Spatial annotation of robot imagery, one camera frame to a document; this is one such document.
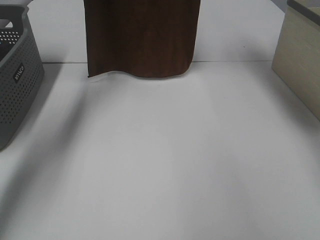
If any brown towel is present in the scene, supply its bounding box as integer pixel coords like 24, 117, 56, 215
83, 0, 201, 78

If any beige storage box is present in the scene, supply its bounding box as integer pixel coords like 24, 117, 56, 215
272, 0, 320, 118

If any grey perforated plastic basket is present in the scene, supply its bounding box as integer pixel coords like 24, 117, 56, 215
0, 4, 45, 149

